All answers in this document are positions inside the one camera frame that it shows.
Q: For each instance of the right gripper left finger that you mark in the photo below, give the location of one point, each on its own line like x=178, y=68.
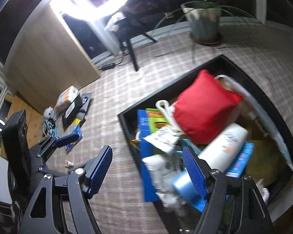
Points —
x=45, y=213

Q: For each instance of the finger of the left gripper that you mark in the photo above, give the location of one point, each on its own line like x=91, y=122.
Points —
x=50, y=142

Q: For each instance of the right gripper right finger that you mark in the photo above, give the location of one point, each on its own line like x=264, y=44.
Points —
x=249, y=213

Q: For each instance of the blue card package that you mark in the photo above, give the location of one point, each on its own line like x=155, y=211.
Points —
x=237, y=167

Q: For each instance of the black box on floor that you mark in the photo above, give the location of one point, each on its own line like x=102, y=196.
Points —
x=77, y=110

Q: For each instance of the white lotion bottle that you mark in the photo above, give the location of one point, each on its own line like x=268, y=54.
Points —
x=219, y=154

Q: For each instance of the black storage tray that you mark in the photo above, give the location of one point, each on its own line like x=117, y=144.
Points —
x=221, y=64

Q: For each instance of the white plastic bag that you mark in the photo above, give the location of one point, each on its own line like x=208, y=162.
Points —
x=162, y=170

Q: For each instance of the wooden cabinet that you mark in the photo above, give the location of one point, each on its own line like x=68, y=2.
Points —
x=46, y=59

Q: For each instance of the blue flat box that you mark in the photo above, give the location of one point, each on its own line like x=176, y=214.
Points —
x=146, y=150

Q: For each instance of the black power strip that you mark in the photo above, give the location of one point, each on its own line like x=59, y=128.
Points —
x=108, y=67

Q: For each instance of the red fabric pouch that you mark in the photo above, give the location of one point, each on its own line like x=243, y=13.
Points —
x=205, y=108

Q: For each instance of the green snack packet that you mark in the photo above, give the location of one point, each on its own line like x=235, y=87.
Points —
x=156, y=119

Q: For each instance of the black tripod stand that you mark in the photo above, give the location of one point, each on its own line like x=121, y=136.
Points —
x=128, y=24

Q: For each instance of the potted plant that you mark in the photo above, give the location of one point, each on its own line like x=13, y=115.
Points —
x=204, y=18

